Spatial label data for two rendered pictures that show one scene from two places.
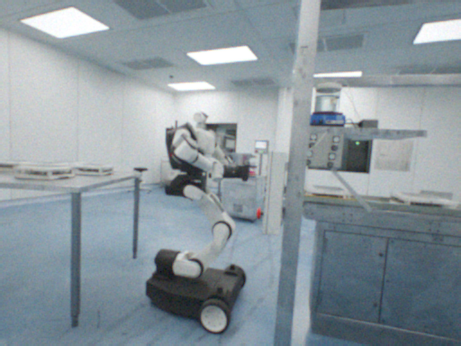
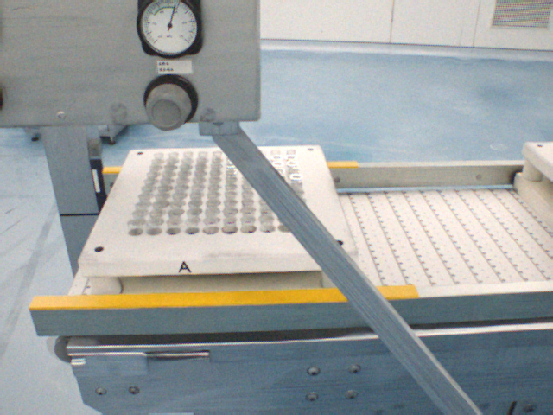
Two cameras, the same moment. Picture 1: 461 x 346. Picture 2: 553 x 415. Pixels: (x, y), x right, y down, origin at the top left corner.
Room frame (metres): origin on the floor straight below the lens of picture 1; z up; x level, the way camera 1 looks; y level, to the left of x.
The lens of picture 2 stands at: (1.14, -0.53, 1.17)
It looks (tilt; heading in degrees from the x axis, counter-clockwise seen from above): 28 degrees down; 344
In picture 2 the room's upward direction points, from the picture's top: straight up
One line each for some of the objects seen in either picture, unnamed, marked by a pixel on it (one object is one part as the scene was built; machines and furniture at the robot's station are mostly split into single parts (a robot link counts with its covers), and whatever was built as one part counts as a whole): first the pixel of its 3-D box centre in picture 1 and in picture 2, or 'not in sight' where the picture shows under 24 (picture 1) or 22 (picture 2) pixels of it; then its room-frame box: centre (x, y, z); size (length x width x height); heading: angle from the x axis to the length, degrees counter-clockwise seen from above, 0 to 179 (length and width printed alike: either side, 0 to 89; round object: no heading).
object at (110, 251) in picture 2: (327, 190); (223, 198); (1.62, -0.62, 0.91); 0.25 x 0.24 x 0.02; 167
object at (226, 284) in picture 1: (194, 276); not in sight; (1.82, 0.22, 0.19); 0.64 x 0.52 x 0.33; 76
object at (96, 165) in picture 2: not in sight; (106, 224); (1.80, -0.48, 0.80); 0.02 x 0.01 x 0.20; 77
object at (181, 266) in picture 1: (191, 263); not in sight; (1.83, 0.25, 0.28); 0.21 x 0.20 x 0.13; 76
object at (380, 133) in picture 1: (354, 134); not in sight; (1.61, -0.75, 1.27); 0.62 x 0.38 x 0.04; 77
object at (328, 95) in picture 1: (327, 98); not in sight; (1.61, -0.56, 1.47); 0.15 x 0.15 x 0.19
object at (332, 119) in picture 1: (325, 122); not in sight; (1.60, -0.56, 1.33); 0.21 x 0.20 x 0.09; 167
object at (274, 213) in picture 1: (276, 190); not in sight; (0.86, -0.16, 0.99); 0.17 x 0.06 x 0.26; 167
